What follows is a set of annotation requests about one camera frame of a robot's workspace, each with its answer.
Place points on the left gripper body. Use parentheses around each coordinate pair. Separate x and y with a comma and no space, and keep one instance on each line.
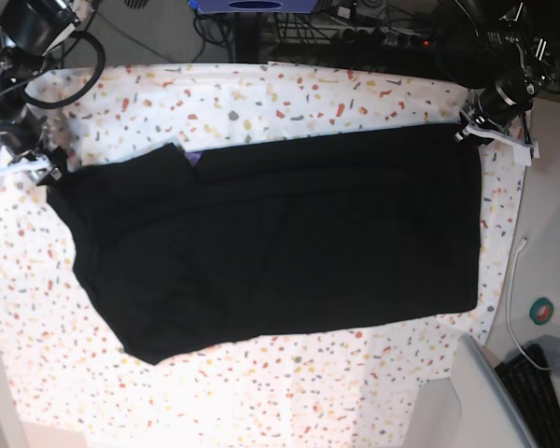
(497,106)

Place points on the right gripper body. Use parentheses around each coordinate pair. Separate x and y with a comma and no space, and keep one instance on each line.
(25,137)

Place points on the black t-shirt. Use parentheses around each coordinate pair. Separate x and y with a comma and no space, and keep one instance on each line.
(343,231)

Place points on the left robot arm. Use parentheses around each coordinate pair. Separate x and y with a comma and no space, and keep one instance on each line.
(495,52)

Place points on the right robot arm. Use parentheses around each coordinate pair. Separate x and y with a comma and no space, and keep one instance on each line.
(29,32)

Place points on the green tape roll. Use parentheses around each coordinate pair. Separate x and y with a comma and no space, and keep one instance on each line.
(541,311)

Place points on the black keyboard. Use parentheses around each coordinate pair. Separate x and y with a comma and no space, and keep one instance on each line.
(533,394)

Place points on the grey laptop lid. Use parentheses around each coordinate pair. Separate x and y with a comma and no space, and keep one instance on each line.
(489,417)

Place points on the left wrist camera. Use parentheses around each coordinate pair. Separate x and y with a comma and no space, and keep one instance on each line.
(524,154)

